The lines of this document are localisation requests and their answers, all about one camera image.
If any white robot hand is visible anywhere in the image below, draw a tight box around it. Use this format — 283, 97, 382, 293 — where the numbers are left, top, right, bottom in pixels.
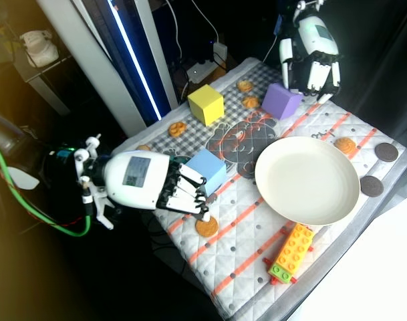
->
278, 9, 343, 104
102, 150, 213, 224

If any purple foam cube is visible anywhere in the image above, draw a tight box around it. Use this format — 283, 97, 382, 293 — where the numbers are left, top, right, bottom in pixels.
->
261, 82, 304, 120

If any blue foam cube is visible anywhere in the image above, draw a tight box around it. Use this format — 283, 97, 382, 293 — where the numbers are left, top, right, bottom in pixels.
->
185, 148, 228, 197

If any yellow foam cube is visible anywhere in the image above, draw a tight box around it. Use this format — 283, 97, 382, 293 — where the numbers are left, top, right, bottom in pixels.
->
187, 84, 225, 127

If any cream round plate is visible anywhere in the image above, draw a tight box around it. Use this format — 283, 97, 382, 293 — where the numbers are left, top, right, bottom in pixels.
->
255, 136, 361, 227

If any pretzel shaped cookie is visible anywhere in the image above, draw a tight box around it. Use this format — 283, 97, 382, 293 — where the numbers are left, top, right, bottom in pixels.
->
168, 122, 187, 138

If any round tan biscuit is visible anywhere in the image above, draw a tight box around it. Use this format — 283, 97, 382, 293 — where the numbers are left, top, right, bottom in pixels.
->
195, 215, 219, 237

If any white power adapter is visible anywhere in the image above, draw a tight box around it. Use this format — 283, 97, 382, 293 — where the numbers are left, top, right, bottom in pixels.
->
212, 41, 228, 65

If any blue lit panel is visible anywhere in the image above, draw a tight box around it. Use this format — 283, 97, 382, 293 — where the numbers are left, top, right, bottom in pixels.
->
82, 0, 172, 122

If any grey quilt with bear print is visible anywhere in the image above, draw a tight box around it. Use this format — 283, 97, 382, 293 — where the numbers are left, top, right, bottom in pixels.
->
121, 56, 407, 318

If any white power strip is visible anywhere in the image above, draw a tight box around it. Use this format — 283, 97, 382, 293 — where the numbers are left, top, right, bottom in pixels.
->
186, 60, 218, 84

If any dark brown round cookie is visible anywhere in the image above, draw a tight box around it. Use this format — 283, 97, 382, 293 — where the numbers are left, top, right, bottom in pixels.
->
374, 142, 399, 163
360, 175, 384, 197

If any grey shelf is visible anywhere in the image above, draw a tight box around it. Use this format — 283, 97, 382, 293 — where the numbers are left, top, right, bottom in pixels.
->
12, 49, 74, 116

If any white crumpled object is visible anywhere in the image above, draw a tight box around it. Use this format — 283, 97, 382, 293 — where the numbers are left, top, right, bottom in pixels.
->
19, 29, 59, 68

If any orange green toy brick train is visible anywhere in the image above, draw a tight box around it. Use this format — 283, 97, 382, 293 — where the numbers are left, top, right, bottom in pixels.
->
262, 222, 316, 286

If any white cable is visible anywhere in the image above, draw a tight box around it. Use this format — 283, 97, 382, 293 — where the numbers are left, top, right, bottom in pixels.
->
189, 0, 221, 44
164, 0, 184, 60

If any green cable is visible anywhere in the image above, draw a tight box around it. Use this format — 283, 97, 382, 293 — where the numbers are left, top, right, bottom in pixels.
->
0, 140, 92, 237

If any white post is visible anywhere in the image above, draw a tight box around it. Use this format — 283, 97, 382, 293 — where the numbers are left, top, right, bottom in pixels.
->
35, 0, 147, 137

